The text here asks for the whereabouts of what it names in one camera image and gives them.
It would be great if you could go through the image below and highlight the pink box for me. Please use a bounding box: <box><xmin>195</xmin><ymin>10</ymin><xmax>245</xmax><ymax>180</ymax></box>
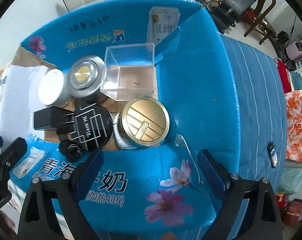
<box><xmin>286</xmin><ymin>42</ymin><xmax>302</xmax><ymax>61</ymax></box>

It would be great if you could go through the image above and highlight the plaid checkered cloth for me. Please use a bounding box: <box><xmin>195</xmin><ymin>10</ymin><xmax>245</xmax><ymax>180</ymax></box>
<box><xmin>0</xmin><ymin>62</ymin><xmax>67</xmax><ymax>233</ymax></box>

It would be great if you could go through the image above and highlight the clear acrylic box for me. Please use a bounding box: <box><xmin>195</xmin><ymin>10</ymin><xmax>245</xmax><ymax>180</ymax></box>
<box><xmin>100</xmin><ymin>43</ymin><xmax>156</xmax><ymax>101</ymax></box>

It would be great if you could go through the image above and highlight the red cloth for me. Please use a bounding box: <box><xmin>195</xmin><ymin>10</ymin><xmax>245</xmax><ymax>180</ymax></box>
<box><xmin>277</xmin><ymin>60</ymin><xmax>292</xmax><ymax>93</ymax></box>

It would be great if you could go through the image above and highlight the brown wooden chair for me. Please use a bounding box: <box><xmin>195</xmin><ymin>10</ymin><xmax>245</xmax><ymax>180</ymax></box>
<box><xmin>241</xmin><ymin>0</ymin><xmax>276</xmax><ymax>45</ymax></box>

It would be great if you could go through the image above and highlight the black round compact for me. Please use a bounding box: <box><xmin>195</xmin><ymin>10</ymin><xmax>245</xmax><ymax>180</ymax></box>
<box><xmin>70</xmin><ymin>103</ymin><xmax>113</xmax><ymax>152</ymax></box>

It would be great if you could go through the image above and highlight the blue blueberry lighter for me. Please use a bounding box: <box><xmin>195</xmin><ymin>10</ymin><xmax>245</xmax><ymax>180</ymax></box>
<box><xmin>267</xmin><ymin>142</ymin><xmax>278</xmax><ymax>168</ymax></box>

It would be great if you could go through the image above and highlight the silver tin white lid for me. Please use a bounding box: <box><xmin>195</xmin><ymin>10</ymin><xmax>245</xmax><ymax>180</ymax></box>
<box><xmin>38</xmin><ymin>69</ymin><xmax>71</xmax><ymax>107</ymax></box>

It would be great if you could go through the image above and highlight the black weight bench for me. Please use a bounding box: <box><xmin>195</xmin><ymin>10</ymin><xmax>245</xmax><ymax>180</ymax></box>
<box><xmin>210</xmin><ymin>0</ymin><xmax>256</xmax><ymax>34</ymax></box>

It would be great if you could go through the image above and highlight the silver tin gold emblem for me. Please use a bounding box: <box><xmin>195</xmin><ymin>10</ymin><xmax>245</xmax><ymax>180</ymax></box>
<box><xmin>67</xmin><ymin>55</ymin><xmax>107</xmax><ymax>103</ymax></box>

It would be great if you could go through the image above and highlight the orange floral cloth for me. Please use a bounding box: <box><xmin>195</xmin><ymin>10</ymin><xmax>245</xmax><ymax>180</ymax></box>
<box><xmin>285</xmin><ymin>90</ymin><xmax>302</xmax><ymax>163</ymax></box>

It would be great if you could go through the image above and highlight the small black round object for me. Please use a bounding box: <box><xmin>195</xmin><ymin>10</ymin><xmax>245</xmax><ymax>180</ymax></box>
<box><xmin>58</xmin><ymin>139</ymin><xmax>83</xmax><ymax>163</ymax></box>

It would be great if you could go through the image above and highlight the blue cardboard milk box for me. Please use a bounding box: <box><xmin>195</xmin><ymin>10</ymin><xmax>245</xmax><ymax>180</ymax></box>
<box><xmin>1</xmin><ymin>0</ymin><xmax>243</xmax><ymax>239</ymax></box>

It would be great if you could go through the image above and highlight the white earbuds case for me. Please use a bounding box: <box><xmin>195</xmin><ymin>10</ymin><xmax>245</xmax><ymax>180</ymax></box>
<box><xmin>112</xmin><ymin>113</ymin><xmax>136</xmax><ymax>150</ymax></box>

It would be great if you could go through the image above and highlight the blue striped tablecloth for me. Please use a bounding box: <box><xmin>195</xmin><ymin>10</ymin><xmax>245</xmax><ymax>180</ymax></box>
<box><xmin>222</xmin><ymin>36</ymin><xmax>287</xmax><ymax>191</ymax></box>

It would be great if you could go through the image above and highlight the black rectangular box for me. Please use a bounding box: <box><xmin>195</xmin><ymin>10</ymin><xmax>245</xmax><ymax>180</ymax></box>
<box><xmin>34</xmin><ymin>106</ymin><xmax>74</xmax><ymax>133</ymax></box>

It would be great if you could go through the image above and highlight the gold round tin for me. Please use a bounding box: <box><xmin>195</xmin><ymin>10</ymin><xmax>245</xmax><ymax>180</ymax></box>
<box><xmin>118</xmin><ymin>96</ymin><xmax>170</xmax><ymax>148</ymax></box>

